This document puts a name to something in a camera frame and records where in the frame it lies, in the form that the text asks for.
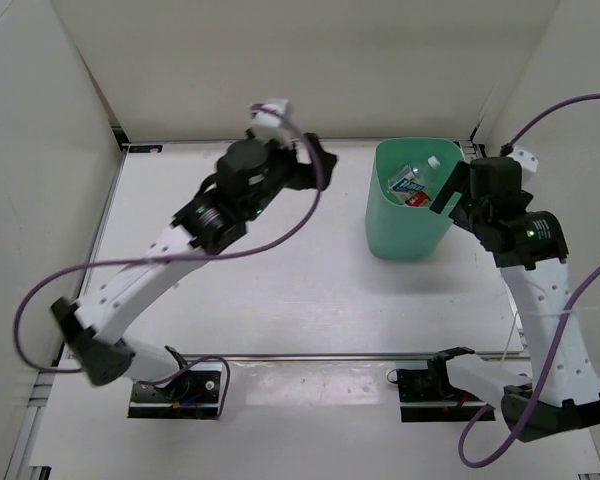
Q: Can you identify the blue label plastic bottle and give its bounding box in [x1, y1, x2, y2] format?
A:
[388, 156, 440, 193]

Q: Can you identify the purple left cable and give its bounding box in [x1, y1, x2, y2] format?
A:
[14, 103, 329, 374]

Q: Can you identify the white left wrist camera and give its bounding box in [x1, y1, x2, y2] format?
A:
[250, 98, 292, 148]

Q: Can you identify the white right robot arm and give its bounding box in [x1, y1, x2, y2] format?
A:
[428, 157, 600, 442]

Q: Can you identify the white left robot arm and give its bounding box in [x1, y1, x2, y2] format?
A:
[50, 133, 337, 400]

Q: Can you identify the aluminium table edge rail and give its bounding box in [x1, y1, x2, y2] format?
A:
[104, 352, 526, 362]

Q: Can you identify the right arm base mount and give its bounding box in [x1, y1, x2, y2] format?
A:
[386, 347, 485, 424]

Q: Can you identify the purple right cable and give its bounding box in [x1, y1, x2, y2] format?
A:
[458, 92, 600, 469]

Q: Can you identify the red label plastic bottle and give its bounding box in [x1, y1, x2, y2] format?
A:
[400, 191, 430, 208]

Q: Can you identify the green plastic bin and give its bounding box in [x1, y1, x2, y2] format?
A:
[365, 137, 464, 260]

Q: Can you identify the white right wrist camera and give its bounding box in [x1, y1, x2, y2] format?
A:
[506, 145, 539, 186]

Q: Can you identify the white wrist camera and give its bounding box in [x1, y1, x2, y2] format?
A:
[250, 98, 292, 148]
[506, 145, 539, 186]

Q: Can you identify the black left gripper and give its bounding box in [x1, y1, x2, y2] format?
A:
[243, 127, 337, 222]

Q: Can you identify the purple cable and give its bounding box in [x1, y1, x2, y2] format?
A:
[458, 92, 600, 469]
[14, 103, 329, 374]

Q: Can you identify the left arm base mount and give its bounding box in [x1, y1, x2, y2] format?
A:
[127, 356, 231, 420]

